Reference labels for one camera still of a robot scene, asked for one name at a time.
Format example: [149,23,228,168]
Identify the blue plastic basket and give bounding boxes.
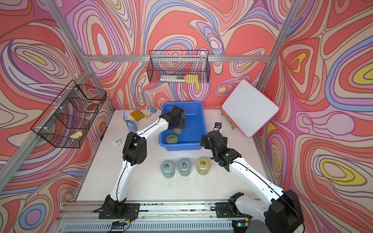
[158,102,207,151]

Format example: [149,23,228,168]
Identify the yellow-green tea canister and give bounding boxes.
[197,158,211,175]

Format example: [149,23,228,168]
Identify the grey-blue tea canister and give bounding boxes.
[160,160,175,179]
[178,159,191,177]

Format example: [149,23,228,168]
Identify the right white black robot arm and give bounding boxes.
[201,131,306,233]

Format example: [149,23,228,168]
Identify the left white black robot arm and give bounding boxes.
[102,106,186,218]

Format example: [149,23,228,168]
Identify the olive green tea canister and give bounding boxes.
[173,129,183,135]

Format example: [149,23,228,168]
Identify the green tea canister front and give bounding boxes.
[166,134,178,144]

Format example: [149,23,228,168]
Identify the yellow box in basket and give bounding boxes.
[185,74,199,83]

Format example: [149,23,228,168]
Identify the yellow sponge in basket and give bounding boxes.
[70,131,83,140]

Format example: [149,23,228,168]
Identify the wooden board easel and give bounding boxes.
[221,109,237,130]

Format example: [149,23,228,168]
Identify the blue small clip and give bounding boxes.
[148,108,156,117]

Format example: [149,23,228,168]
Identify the amber square block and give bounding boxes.
[130,109,145,121]

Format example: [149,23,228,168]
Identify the blue spray bottle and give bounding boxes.
[123,112,138,133]

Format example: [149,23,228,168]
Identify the small white tag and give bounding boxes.
[112,138,122,148]

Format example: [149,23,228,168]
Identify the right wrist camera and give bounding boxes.
[213,122,222,132]

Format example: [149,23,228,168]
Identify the white board pink frame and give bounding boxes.
[221,80,279,138]

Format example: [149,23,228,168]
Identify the black wire basket back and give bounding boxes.
[147,49,210,83]

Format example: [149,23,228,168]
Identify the black wire basket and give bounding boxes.
[31,81,107,149]
[147,49,210,83]

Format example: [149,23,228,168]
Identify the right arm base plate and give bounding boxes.
[215,202,236,218]

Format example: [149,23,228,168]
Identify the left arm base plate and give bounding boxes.
[99,203,140,220]

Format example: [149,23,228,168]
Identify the black wire basket left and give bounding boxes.
[31,81,107,149]

